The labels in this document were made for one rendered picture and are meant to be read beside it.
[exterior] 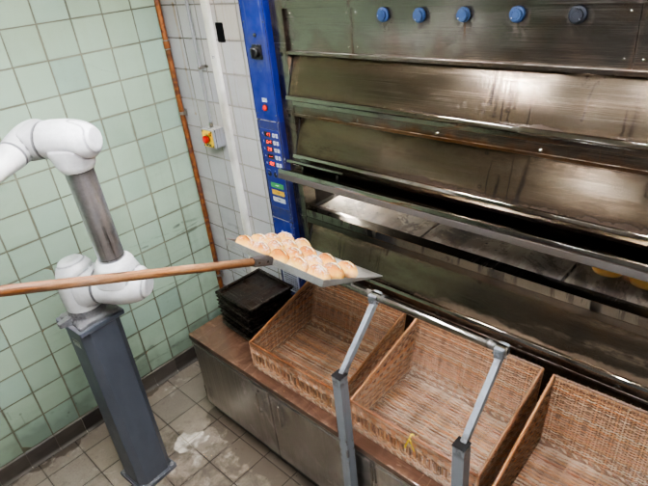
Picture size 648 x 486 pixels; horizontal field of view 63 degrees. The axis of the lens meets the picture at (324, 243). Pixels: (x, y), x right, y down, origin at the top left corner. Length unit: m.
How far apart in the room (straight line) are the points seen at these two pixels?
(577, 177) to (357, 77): 0.87
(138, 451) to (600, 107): 2.39
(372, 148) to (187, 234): 1.51
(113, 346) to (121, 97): 1.24
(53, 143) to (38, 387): 1.57
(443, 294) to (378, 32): 1.03
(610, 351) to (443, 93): 1.02
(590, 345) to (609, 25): 1.01
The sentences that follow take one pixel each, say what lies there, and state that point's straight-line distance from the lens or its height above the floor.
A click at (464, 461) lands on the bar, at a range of 1.73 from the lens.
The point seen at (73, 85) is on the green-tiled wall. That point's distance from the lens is 2.84.
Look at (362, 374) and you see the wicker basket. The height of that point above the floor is 0.73.
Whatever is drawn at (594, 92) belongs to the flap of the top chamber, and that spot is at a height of 1.84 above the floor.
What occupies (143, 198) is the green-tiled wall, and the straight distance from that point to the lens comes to 3.07.
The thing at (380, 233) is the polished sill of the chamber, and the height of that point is 1.17.
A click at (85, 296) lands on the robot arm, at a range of 2.32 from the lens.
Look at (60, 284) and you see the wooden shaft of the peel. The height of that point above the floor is 1.54.
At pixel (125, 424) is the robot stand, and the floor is 0.44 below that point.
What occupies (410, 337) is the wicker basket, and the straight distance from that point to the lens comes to 2.33.
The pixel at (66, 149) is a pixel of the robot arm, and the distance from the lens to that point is 1.99.
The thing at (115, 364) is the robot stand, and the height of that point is 0.77.
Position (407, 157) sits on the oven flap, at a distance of 2.05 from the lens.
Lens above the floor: 2.25
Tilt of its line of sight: 29 degrees down
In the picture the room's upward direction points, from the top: 6 degrees counter-clockwise
